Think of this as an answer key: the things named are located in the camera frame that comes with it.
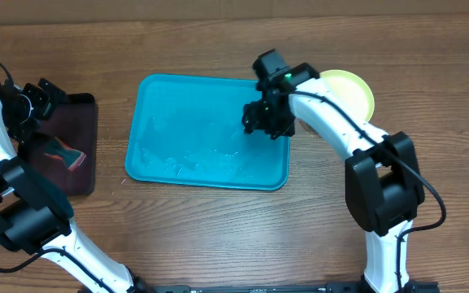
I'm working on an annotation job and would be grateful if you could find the green and orange sponge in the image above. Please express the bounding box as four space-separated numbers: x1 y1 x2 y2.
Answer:
44 137 86 171

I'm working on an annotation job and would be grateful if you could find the yellow plate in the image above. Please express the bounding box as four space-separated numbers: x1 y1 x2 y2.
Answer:
320 69 375 121

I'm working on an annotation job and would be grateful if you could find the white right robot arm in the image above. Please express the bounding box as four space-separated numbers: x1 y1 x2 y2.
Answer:
242 61 425 292

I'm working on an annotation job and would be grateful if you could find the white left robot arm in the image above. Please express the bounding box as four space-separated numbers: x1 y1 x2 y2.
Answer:
0 77 150 292

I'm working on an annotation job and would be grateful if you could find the black water tray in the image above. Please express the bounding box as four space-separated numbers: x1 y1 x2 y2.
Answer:
18 93 98 196

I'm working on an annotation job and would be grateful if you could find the teal plastic tray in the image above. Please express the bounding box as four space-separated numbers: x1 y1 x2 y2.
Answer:
125 74 290 190

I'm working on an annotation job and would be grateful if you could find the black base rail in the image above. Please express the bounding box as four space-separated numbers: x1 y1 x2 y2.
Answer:
77 278 440 293

